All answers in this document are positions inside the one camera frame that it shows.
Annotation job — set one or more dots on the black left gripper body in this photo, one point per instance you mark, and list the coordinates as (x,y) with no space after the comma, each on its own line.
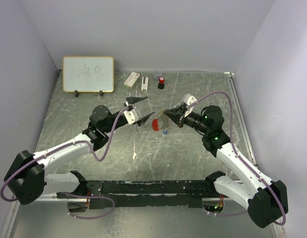
(125,104)

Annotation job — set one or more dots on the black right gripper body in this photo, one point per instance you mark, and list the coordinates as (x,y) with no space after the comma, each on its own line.
(193,119)

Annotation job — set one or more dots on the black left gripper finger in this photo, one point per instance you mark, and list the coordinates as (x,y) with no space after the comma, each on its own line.
(145,118)
(134,100)

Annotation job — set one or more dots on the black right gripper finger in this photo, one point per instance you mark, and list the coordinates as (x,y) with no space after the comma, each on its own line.
(176,111)
(174,116)

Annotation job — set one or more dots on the metal key organizer red handle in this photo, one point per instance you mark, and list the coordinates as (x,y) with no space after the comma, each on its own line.
(162,123)

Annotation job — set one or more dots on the yellow key tag with key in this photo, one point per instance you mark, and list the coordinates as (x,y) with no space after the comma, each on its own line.
(159,114)

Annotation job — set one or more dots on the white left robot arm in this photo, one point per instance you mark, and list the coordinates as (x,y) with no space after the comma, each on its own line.
(32,175)

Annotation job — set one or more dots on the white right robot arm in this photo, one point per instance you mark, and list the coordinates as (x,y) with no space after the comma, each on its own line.
(265,200)

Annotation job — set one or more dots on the green white staples box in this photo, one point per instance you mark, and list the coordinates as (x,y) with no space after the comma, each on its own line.
(131,80)

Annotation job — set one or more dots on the white stapler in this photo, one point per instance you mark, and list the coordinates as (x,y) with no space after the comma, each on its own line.
(144,84)

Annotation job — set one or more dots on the red black stamp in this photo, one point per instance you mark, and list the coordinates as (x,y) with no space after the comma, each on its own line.
(161,83)

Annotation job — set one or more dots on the clear plastic cup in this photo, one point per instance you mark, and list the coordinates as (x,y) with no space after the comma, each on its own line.
(157,73)

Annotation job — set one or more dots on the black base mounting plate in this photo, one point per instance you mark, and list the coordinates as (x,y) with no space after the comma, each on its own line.
(212,204)

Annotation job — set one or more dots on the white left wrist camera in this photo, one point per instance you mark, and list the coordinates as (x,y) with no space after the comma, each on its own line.
(132,116)

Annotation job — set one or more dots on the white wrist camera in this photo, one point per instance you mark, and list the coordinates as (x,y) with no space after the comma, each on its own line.
(188,99)
(132,116)

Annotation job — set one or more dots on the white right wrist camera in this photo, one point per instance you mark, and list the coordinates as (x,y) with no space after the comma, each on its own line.
(188,99)

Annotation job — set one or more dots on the white board yellow frame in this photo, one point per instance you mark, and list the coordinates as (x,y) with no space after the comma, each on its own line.
(88,74)

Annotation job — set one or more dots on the aluminium right side rail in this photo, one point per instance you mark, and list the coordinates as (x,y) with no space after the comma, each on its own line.
(230,77)

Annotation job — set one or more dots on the aluminium rail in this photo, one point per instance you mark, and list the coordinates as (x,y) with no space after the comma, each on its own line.
(212,186)
(230,77)

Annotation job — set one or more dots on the aluminium front rail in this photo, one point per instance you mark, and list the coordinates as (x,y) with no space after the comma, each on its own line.
(212,186)

